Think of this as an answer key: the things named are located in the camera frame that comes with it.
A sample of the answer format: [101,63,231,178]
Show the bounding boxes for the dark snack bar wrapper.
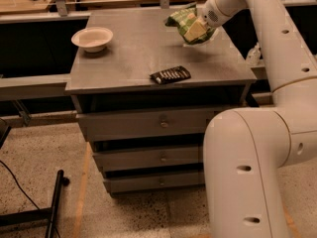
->
[150,65,191,84]

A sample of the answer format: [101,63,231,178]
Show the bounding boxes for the green jalapeno chip bag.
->
[165,3,216,46]

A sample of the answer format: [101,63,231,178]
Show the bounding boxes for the clear sanitizer bottle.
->
[246,43,261,66]

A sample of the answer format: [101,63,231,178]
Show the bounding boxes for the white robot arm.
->
[202,0,317,238]

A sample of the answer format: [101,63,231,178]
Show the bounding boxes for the cabinet drawer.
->
[77,106,223,142]
[103,171,204,194]
[93,144,202,172]

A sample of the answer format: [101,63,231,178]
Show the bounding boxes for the grey drawer cabinet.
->
[65,9,256,181]

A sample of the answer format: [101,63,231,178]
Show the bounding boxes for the bottom cabinet drawer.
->
[103,171,204,194]

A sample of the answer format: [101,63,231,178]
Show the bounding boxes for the black floor cable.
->
[0,159,62,238]

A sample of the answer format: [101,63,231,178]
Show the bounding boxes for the black stand base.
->
[0,170,69,238]

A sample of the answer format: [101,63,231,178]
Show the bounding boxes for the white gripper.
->
[184,0,230,42]

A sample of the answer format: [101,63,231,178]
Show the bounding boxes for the middle cabinet drawer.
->
[93,144,202,172]

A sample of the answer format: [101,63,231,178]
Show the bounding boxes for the top cabinet drawer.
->
[77,106,223,142]

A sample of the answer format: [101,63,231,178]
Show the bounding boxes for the white paper bowl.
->
[71,27,113,53]

